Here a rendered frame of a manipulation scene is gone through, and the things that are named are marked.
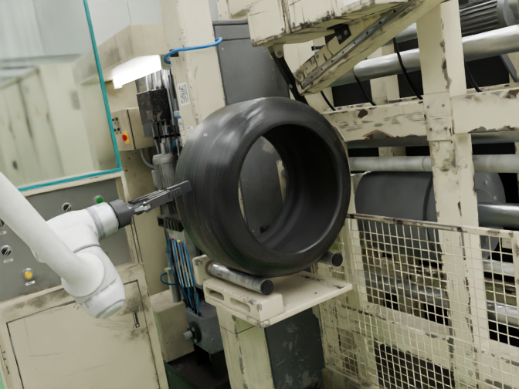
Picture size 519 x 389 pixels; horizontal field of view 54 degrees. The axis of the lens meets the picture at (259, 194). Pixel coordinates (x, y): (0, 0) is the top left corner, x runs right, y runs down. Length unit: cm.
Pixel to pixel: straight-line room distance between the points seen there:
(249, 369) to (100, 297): 93
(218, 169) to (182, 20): 61
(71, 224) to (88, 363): 88
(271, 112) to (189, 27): 49
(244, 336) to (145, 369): 45
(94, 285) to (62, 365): 88
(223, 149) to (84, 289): 52
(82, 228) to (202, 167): 36
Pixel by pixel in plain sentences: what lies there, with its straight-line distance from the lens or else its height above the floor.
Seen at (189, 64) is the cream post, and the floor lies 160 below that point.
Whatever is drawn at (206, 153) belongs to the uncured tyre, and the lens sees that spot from 145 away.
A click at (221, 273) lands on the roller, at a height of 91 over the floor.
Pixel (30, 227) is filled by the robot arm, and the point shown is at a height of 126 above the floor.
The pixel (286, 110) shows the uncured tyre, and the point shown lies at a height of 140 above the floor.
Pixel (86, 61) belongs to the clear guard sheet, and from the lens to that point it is 205.
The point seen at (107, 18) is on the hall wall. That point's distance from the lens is 1178.
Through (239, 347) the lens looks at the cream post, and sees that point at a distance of 199.
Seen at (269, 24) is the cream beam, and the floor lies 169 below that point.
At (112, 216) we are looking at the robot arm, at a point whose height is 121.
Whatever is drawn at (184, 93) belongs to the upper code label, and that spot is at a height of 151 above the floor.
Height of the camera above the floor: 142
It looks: 9 degrees down
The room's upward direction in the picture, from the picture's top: 9 degrees counter-clockwise
